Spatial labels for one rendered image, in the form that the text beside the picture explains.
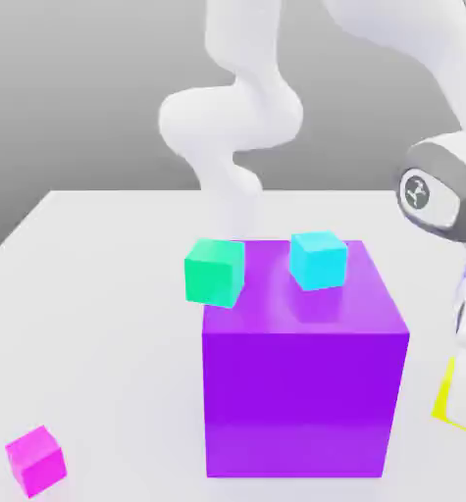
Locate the small yellow cube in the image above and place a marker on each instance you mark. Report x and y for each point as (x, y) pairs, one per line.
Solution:
(441, 404)

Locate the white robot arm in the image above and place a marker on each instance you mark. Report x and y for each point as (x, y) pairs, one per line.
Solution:
(252, 113)

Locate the small cyan cube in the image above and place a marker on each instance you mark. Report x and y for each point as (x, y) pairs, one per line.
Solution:
(319, 262)

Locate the small green cube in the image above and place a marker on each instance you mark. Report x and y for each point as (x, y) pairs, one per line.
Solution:
(213, 274)

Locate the small magenta cube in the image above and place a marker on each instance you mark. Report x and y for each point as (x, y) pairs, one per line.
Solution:
(36, 462)

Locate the large purple box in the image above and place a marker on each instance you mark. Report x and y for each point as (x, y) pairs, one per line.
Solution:
(303, 392)

